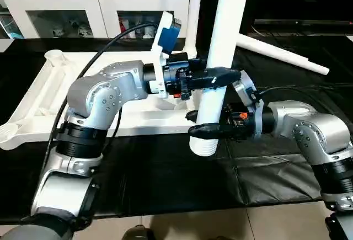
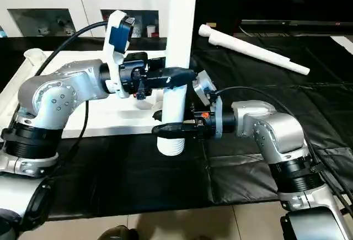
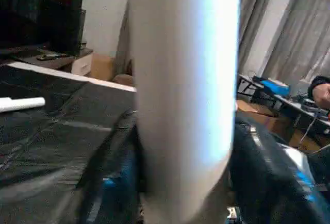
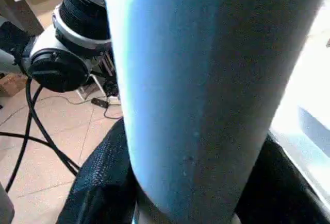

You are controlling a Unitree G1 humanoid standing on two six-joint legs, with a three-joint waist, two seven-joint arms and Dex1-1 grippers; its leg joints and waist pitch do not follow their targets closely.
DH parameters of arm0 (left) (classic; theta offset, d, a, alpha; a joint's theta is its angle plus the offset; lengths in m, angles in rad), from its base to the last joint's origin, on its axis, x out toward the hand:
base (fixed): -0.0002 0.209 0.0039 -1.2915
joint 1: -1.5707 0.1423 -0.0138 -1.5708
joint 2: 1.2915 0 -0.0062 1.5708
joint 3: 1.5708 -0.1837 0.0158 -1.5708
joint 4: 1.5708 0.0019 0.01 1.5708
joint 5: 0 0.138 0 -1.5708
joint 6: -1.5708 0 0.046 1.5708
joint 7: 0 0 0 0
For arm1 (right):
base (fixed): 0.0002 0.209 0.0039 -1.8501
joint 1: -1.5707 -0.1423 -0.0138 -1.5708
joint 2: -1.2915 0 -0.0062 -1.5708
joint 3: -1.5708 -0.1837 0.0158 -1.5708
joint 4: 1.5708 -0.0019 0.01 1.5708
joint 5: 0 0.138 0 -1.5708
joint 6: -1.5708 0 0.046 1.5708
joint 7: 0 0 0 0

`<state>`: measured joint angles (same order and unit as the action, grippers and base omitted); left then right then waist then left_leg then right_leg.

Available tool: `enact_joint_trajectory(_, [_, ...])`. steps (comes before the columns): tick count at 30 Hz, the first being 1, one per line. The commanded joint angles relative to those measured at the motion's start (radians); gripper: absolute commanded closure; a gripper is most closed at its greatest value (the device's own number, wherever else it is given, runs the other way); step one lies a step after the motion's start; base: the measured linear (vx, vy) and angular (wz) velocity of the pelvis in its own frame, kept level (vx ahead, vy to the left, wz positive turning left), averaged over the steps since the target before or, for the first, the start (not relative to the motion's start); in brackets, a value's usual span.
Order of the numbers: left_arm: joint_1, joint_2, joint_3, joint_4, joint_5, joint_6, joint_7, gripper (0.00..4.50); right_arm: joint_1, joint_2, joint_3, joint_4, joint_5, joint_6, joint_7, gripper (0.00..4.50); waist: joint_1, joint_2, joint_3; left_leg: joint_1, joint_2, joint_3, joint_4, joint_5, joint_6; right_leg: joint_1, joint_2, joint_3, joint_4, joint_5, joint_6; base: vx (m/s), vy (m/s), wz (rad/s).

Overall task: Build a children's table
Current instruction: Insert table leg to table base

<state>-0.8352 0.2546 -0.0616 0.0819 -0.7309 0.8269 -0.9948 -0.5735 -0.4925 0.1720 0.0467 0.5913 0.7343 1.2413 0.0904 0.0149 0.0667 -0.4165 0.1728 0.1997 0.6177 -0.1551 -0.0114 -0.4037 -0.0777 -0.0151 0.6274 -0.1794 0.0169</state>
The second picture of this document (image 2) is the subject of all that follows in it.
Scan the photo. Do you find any white plastic table top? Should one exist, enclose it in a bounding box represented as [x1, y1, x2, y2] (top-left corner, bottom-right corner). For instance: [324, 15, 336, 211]
[23, 48, 191, 137]

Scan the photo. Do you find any black work mat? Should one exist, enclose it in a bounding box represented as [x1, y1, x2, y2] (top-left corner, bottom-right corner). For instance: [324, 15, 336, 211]
[0, 33, 353, 221]

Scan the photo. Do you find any white glass door cabinet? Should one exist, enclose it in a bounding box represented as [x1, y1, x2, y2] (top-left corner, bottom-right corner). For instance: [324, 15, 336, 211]
[0, 0, 172, 38]

